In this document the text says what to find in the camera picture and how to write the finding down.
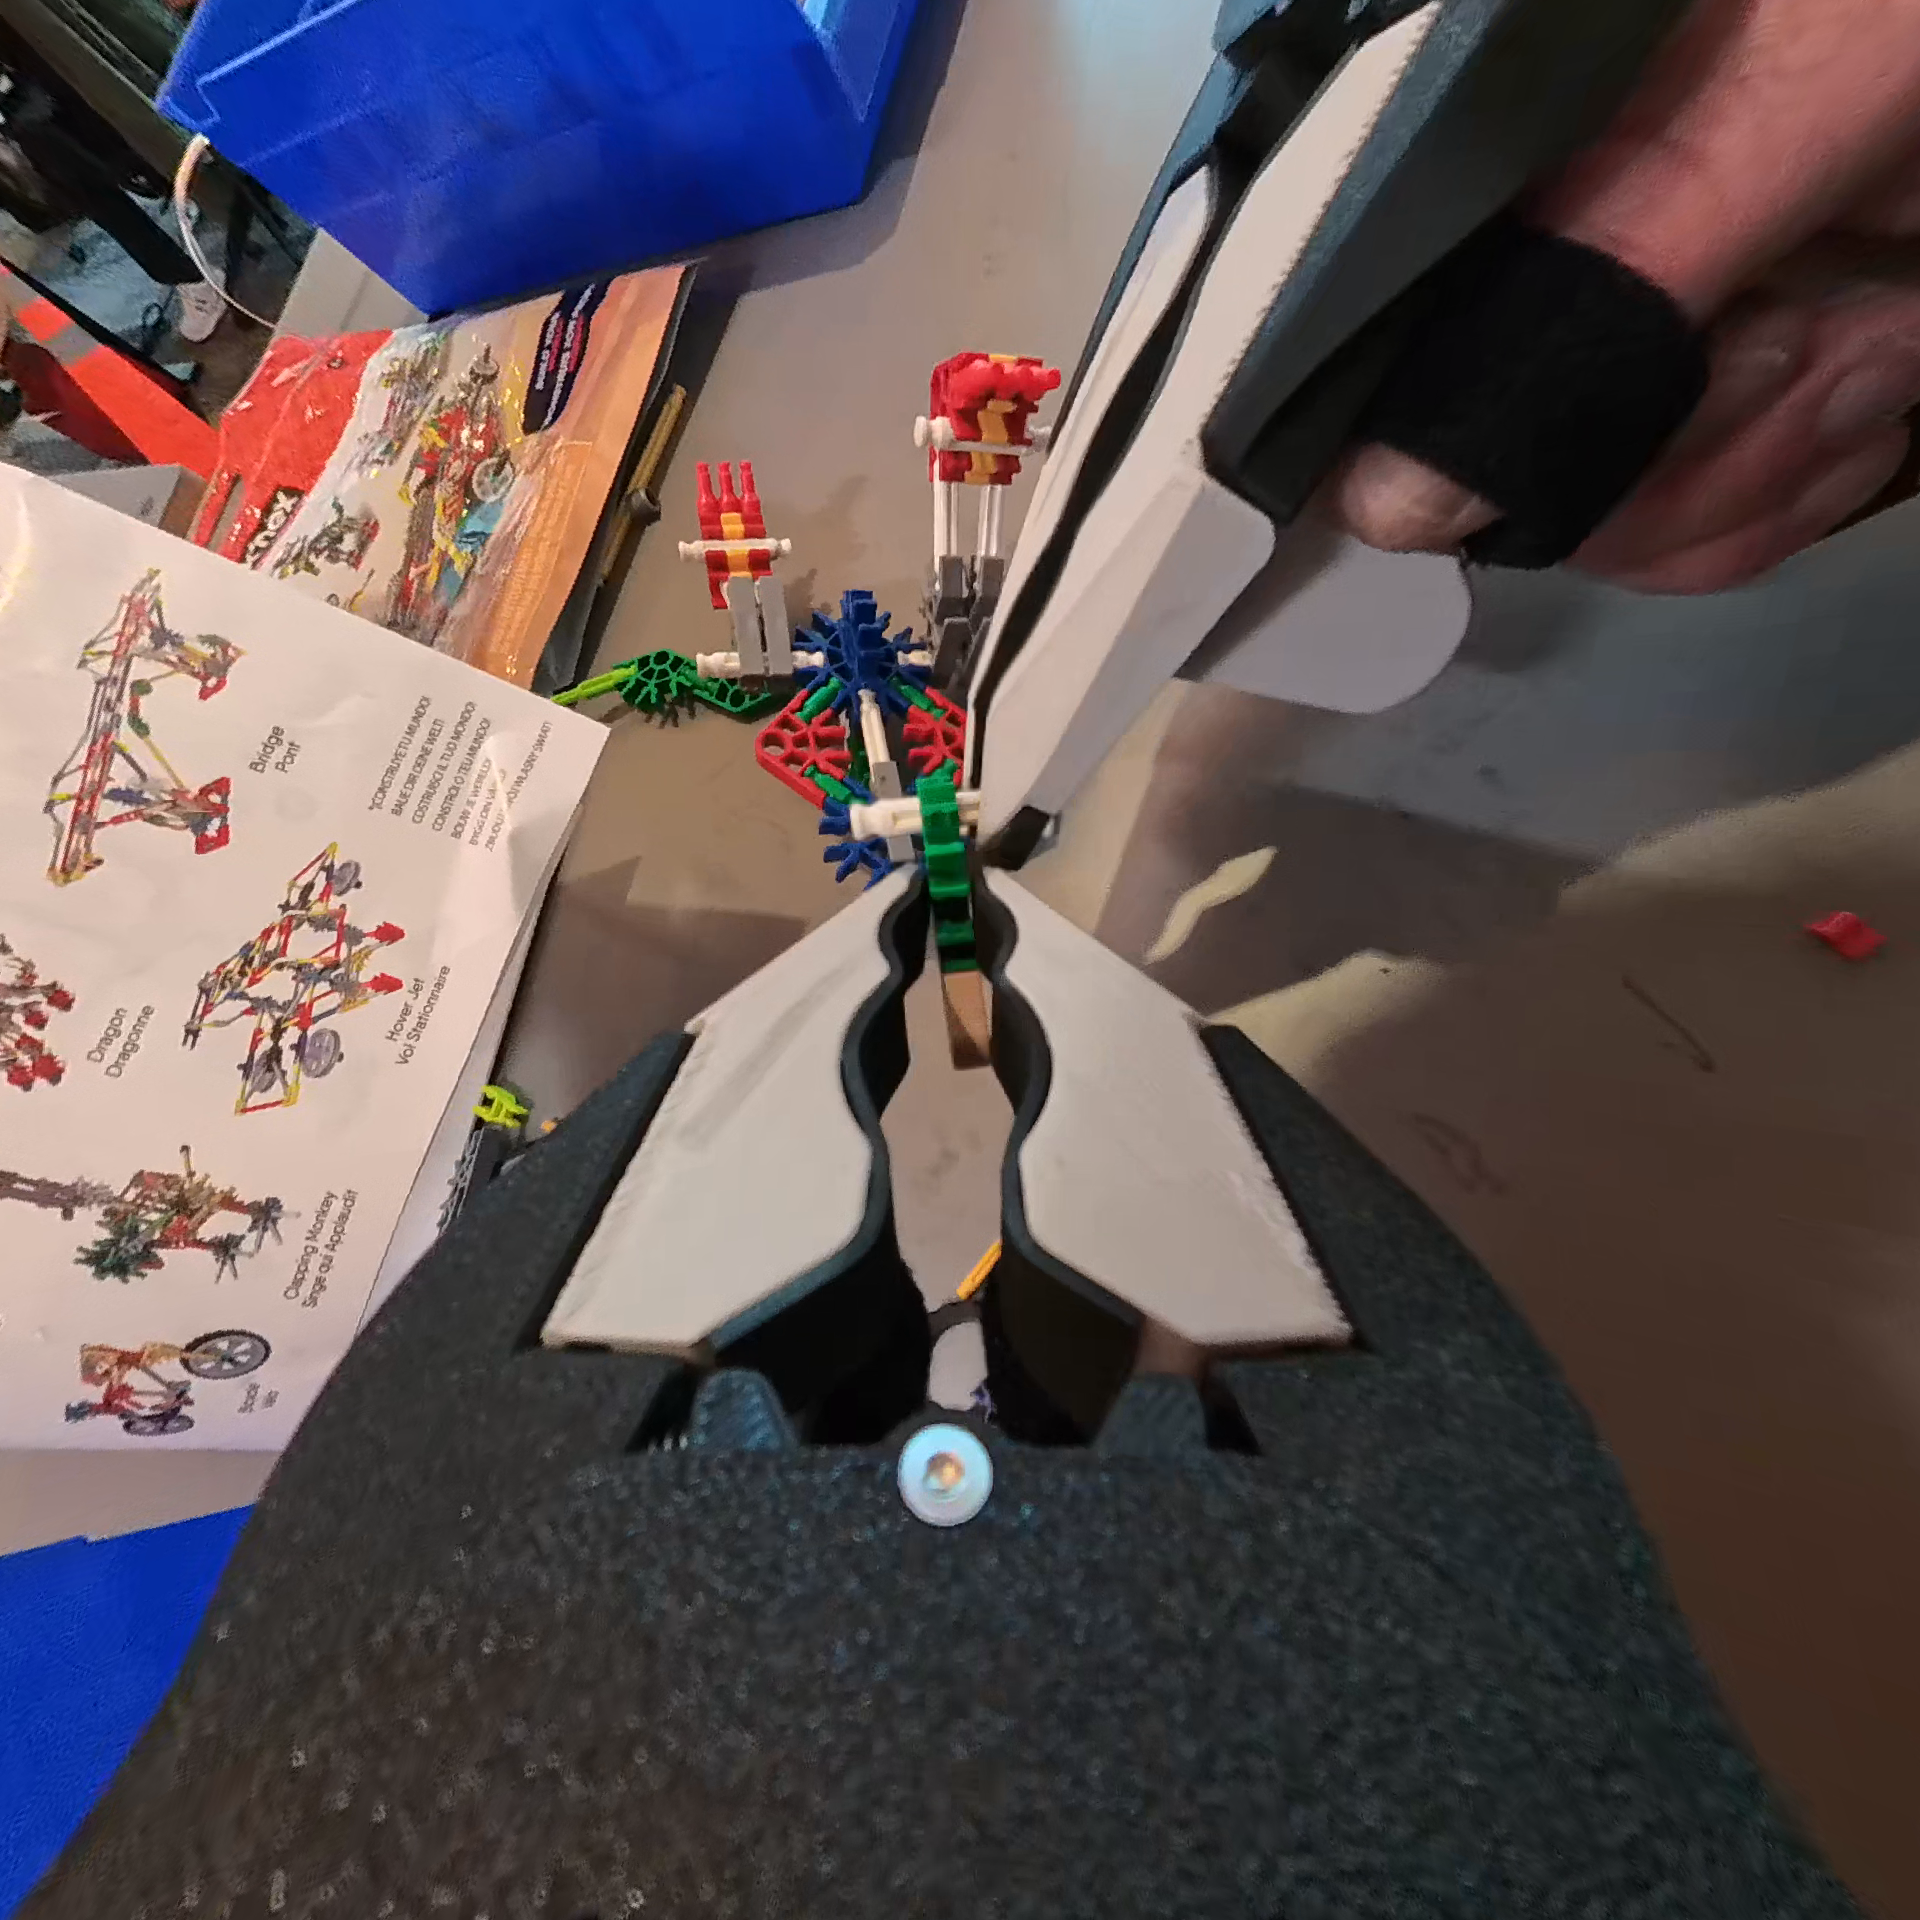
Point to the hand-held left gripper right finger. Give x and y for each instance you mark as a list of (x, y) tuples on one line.
[(1171, 1183)]

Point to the short white rod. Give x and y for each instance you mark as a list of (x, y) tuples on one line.
[(884, 814)]

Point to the colourful toy construction model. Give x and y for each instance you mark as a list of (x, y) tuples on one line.
[(854, 676)]

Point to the yellow rod with grey connector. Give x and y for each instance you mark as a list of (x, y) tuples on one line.
[(629, 496)]

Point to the small lime plastic piece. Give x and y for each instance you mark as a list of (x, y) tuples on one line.
[(497, 1108)]

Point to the large model picture poster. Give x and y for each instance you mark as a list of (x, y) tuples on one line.
[(243, 959)]

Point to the tiny red plastic piece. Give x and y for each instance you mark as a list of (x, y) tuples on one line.
[(1844, 933)]

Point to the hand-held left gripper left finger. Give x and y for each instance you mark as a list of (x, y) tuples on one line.
[(735, 1183)]

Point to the blue flat panel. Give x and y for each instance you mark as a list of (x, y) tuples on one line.
[(93, 1713)]

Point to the green fan-shaped connector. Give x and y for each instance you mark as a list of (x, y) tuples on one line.
[(939, 871)]

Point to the blue plastic bin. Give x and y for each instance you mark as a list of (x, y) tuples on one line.
[(543, 150)]

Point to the person's right hand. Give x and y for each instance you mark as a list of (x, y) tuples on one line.
[(1799, 270)]

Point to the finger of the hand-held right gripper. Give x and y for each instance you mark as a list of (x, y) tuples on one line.
[(1322, 208), (1125, 542)]

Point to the small tan clip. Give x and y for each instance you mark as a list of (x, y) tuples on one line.
[(966, 1020)]

